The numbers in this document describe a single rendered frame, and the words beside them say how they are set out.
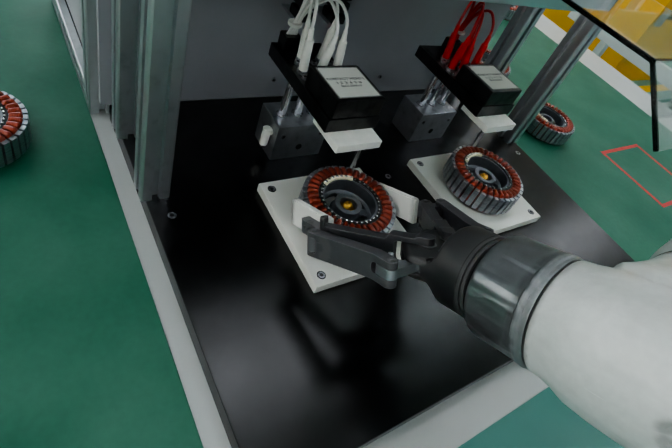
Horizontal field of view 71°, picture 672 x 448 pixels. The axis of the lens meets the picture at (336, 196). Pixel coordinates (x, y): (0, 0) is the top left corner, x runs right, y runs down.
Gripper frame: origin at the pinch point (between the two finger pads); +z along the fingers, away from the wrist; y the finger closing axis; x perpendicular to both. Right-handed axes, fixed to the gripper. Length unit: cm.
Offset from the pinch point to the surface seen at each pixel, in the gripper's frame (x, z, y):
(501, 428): -84, 15, 69
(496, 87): 12.8, -1.1, 22.6
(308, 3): 21.8, 7.2, -1.3
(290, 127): 7.6, 9.6, -2.1
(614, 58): 8, 139, 347
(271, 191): 1.0, 6.3, -6.5
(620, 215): -10, -6, 56
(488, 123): 8.1, -1.1, 21.9
